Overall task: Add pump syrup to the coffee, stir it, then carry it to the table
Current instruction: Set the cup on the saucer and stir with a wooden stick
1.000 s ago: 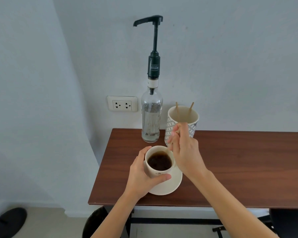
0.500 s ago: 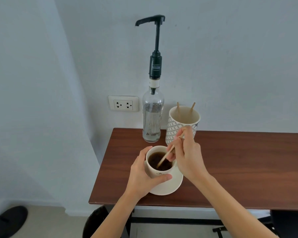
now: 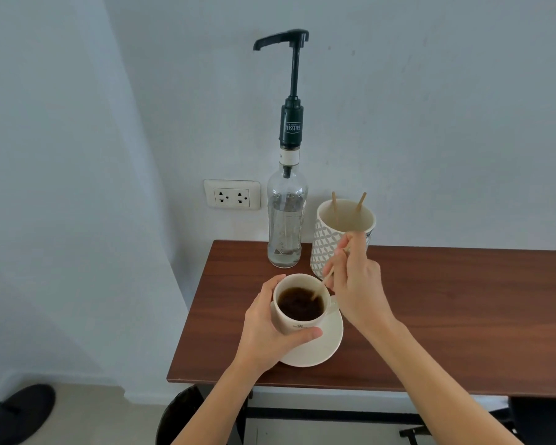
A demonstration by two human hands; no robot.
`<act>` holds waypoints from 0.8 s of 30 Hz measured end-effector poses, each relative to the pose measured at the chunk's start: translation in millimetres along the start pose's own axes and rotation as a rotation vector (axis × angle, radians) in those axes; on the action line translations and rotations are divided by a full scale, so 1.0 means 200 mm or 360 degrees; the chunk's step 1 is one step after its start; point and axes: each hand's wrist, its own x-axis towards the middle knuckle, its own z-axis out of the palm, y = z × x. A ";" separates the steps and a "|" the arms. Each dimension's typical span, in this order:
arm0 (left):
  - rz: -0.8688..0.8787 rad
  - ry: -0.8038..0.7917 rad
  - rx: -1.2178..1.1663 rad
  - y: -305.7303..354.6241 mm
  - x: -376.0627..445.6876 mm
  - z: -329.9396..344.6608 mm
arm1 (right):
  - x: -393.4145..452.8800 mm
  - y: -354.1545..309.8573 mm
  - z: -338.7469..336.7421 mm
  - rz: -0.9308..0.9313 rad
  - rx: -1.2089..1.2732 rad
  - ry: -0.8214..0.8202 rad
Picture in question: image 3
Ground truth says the person's left forearm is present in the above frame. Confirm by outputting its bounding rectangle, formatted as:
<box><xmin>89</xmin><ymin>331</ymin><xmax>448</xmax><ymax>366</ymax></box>
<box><xmin>171</xmin><ymin>358</ymin><xmax>265</xmax><ymax>445</ymax></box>

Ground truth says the black chair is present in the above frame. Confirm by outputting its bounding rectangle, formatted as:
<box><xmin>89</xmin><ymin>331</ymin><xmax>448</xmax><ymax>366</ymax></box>
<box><xmin>398</xmin><ymin>396</ymin><xmax>556</xmax><ymax>445</ymax></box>

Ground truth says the clear glass syrup bottle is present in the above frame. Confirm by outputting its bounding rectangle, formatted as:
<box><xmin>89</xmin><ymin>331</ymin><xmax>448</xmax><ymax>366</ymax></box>
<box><xmin>266</xmin><ymin>146</ymin><xmax>309</xmax><ymax>269</ymax></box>

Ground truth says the black pump dispenser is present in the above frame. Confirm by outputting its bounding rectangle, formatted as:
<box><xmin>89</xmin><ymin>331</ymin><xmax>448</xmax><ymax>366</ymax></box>
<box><xmin>253</xmin><ymin>29</ymin><xmax>310</xmax><ymax>179</ymax></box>

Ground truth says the brown wooden table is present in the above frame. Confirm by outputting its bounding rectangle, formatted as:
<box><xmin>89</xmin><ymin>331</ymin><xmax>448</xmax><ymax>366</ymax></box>
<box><xmin>167</xmin><ymin>240</ymin><xmax>556</xmax><ymax>399</ymax></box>

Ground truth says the black stool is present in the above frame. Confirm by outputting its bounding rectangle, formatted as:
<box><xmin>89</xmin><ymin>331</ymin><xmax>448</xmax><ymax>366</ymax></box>
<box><xmin>155</xmin><ymin>384</ymin><xmax>251</xmax><ymax>445</ymax></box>

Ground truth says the person's right hand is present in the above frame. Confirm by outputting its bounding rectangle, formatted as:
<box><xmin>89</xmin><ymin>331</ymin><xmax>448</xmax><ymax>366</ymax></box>
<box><xmin>322</xmin><ymin>231</ymin><xmax>397</xmax><ymax>334</ymax></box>

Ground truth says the white patterned ceramic jar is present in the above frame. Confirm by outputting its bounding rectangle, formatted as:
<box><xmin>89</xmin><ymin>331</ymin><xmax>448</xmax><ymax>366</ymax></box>
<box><xmin>310</xmin><ymin>198</ymin><xmax>377</xmax><ymax>279</ymax></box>

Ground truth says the white coffee cup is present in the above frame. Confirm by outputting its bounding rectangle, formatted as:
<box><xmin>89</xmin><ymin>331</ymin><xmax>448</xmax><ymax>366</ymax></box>
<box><xmin>271</xmin><ymin>273</ymin><xmax>340</xmax><ymax>335</ymax></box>

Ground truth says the person's right forearm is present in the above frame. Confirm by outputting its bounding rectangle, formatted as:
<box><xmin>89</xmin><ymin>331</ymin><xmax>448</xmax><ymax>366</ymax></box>
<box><xmin>368</xmin><ymin>317</ymin><xmax>524</xmax><ymax>445</ymax></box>

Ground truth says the black round stand base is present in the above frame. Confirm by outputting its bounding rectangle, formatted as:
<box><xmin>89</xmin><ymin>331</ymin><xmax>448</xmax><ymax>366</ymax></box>
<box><xmin>0</xmin><ymin>384</ymin><xmax>57</xmax><ymax>445</ymax></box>

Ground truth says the white wall power socket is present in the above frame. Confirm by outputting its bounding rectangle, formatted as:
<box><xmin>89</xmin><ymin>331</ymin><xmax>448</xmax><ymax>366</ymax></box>
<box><xmin>203</xmin><ymin>180</ymin><xmax>261</xmax><ymax>210</ymax></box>

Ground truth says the person's left hand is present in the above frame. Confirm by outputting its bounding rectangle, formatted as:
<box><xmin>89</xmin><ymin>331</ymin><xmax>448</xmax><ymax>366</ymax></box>
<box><xmin>234</xmin><ymin>274</ymin><xmax>323</xmax><ymax>370</ymax></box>

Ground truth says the white saucer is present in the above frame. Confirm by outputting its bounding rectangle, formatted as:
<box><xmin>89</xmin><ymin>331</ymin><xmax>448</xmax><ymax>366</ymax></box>
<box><xmin>278</xmin><ymin>308</ymin><xmax>344</xmax><ymax>368</ymax></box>

